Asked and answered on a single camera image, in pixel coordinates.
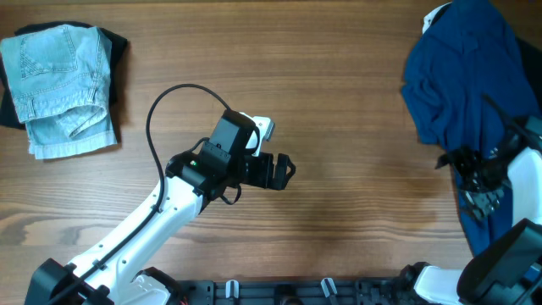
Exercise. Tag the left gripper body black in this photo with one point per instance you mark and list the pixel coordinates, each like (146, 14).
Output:
(256, 169)

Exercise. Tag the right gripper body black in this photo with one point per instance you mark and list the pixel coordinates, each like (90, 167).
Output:
(476, 174)

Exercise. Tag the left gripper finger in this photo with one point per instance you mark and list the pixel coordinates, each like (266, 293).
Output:
(284, 166)
(281, 179)

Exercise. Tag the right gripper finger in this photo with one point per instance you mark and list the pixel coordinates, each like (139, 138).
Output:
(491, 200)
(474, 204)

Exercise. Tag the blue polo shirt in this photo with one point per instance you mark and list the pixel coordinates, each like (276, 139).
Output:
(468, 51)

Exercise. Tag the white t-shirt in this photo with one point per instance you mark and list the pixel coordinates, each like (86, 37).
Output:
(432, 19)

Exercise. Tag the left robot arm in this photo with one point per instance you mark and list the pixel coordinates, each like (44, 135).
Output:
(112, 271)

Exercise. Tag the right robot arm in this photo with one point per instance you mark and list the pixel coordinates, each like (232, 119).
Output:
(498, 274)

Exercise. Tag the black garment at right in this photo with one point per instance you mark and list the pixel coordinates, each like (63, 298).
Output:
(532, 63)

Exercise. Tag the folded light blue jeans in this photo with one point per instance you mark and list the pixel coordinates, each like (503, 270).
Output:
(59, 80)

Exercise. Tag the folded black garment under jeans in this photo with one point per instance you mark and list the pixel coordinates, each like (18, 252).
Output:
(119, 44)

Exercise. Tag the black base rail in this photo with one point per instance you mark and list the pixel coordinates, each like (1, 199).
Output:
(364, 291)

